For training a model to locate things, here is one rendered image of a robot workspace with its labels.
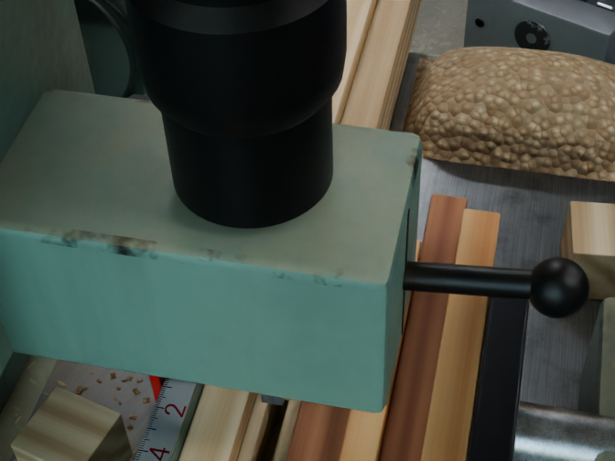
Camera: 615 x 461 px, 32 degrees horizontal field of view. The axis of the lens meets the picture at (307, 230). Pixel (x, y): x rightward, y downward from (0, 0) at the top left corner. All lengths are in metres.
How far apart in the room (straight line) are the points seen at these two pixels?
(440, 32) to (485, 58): 1.61
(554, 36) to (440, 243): 0.48
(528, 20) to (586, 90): 0.35
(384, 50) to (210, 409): 0.26
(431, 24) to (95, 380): 1.70
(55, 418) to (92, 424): 0.02
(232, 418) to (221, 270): 0.12
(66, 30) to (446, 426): 0.20
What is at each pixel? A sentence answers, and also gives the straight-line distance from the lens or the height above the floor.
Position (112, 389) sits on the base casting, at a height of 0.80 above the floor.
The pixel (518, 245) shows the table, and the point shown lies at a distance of 0.55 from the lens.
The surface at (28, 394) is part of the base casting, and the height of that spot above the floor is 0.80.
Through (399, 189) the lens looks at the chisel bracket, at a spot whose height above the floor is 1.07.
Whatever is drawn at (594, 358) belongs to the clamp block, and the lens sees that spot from 0.46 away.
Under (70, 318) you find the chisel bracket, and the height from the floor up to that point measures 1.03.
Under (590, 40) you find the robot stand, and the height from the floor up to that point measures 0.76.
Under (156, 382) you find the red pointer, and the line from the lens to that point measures 0.44.
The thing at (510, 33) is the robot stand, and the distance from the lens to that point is 0.97.
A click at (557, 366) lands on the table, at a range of 0.51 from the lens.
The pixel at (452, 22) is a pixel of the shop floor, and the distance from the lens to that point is 2.25.
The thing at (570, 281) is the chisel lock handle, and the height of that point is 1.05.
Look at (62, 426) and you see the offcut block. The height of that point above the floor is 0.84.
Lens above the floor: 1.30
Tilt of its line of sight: 47 degrees down
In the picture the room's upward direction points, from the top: 3 degrees counter-clockwise
